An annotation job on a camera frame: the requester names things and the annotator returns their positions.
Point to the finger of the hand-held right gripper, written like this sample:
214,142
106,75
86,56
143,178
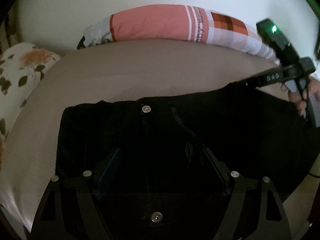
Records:
253,81

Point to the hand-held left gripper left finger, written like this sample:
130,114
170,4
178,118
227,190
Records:
110,172

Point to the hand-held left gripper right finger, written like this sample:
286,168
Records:
213,166

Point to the black pants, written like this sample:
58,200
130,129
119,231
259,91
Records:
237,130

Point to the person's right hand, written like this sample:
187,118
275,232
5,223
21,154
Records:
296,102

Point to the beige bed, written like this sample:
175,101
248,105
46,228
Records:
125,67

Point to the pink plaid pillow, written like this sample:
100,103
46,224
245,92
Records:
155,22

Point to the white floral pillow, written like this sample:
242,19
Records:
20,65

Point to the striped curtain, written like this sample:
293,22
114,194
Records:
8,32

